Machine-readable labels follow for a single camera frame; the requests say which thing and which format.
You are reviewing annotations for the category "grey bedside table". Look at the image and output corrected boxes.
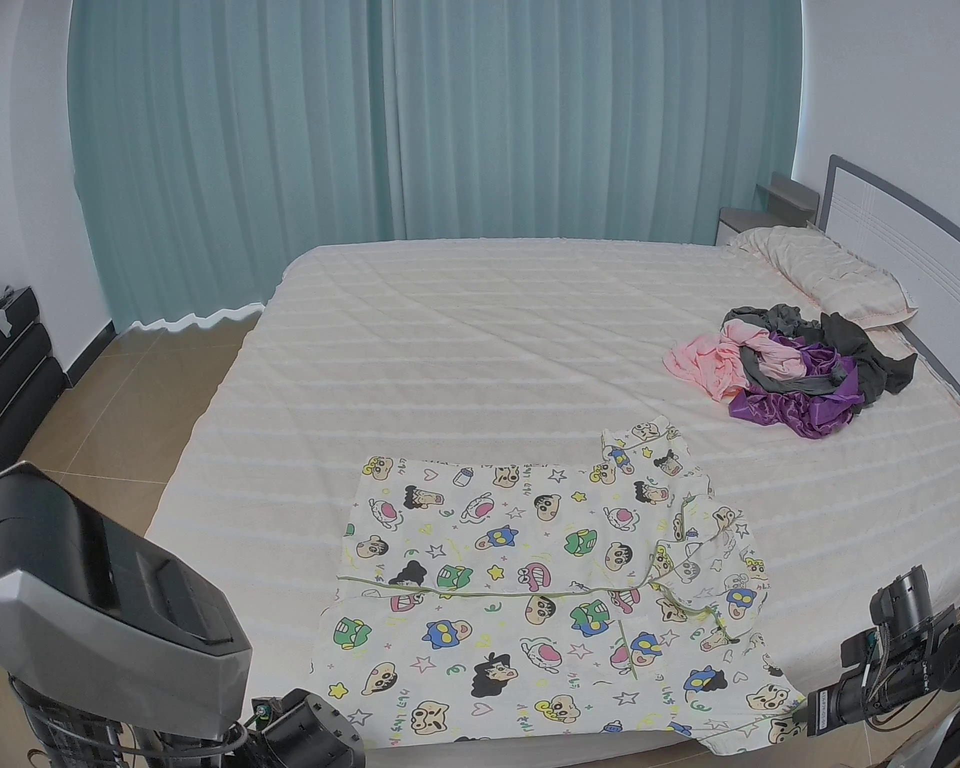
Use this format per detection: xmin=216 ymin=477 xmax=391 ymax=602
xmin=716 ymin=171 xmax=822 ymax=247

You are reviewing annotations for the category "bed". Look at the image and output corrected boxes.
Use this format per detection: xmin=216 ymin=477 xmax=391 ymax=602
xmin=142 ymin=153 xmax=960 ymax=759

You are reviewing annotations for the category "cream pillow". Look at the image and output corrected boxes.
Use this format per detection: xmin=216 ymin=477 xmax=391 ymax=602
xmin=726 ymin=225 xmax=920 ymax=331

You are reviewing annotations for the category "white printed pyjama top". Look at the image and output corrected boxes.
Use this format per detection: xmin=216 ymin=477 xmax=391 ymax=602
xmin=311 ymin=414 xmax=810 ymax=755

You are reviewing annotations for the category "black chest of drawers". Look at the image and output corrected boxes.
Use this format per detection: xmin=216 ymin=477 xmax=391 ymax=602
xmin=0 ymin=285 xmax=67 ymax=470

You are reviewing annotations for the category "pile of clothes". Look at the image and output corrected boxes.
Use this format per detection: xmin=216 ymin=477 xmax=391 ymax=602
xmin=663 ymin=302 xmax=920 ymax=440

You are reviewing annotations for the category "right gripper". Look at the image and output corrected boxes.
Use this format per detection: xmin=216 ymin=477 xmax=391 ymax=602
xmin=806 ymin=677 xmax=875 ymax=740

